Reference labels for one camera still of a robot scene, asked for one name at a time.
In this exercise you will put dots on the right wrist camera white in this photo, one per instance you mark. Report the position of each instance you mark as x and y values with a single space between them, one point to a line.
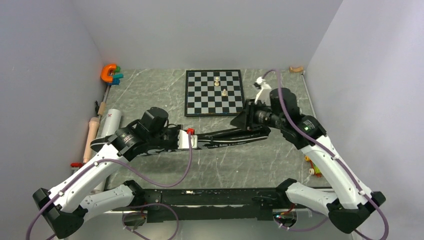
264 90

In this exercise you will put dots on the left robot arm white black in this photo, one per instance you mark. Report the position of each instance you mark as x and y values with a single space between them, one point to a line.
68 205

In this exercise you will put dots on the black racket bag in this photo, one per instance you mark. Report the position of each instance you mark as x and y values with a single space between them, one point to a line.
225 137

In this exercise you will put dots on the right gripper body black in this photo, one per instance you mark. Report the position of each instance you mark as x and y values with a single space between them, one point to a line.
257 115

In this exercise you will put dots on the white chess piece back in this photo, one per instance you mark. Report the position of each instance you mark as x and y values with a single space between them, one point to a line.
216 81

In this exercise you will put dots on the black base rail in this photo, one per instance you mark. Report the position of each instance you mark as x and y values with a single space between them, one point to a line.
262 204

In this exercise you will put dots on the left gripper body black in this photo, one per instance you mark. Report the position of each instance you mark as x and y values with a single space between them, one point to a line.
167 137

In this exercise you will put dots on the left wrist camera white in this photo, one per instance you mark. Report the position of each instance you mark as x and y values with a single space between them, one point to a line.
187 139

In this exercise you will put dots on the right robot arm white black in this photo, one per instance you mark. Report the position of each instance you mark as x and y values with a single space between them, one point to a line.
351 202

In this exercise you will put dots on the teal blue toy blocks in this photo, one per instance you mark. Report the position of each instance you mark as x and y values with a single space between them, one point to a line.
116 76

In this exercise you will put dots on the small beige handled tool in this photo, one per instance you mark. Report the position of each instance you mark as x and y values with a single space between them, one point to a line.
99 108

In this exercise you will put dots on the white chess piece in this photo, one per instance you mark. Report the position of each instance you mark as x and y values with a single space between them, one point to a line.
224 93
216 81

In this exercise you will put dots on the white chess piece front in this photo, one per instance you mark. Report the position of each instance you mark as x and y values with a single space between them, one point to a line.
224 93

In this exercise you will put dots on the black white chessboard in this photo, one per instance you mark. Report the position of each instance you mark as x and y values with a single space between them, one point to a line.
203 99

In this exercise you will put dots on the red clamp knob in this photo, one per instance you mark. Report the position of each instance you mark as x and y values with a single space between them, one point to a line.
76 165

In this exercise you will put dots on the colourful toy brick train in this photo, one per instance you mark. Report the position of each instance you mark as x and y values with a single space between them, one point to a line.
313 170

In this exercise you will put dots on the wooden arch block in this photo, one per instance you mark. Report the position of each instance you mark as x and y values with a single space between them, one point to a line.
299 69

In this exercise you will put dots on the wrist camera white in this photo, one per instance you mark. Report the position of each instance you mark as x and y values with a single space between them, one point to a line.
187 139
264 90

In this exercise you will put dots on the orange C-shaped toy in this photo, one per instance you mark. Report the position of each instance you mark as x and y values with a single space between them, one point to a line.
107 73

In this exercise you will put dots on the white shuttlecock tube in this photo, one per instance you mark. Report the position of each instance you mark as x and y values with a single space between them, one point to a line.
111 124

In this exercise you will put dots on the beige toy microphone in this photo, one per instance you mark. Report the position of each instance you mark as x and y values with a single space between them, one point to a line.
93 126

